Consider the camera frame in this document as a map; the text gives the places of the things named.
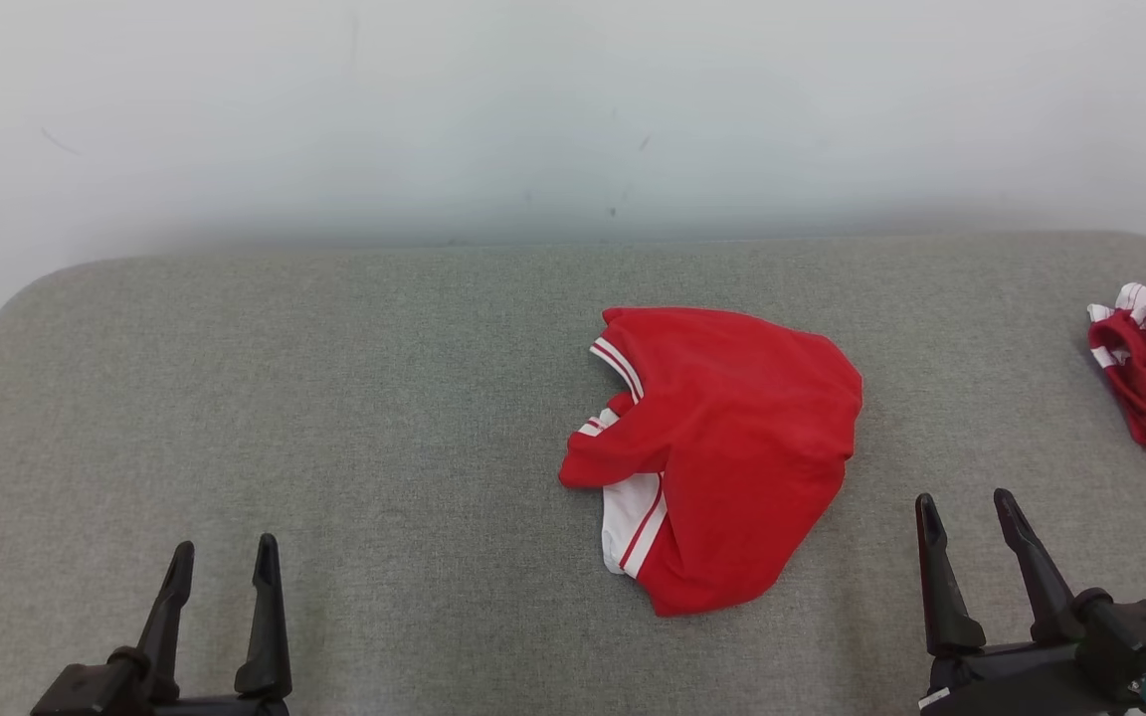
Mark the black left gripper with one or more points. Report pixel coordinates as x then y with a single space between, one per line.
95 696

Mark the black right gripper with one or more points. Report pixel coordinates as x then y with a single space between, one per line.
1031 686

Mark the red basketball jersey white sleeves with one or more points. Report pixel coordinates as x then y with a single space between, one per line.
752 428

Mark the grey fabric sofa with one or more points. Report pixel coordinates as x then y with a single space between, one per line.
334 418

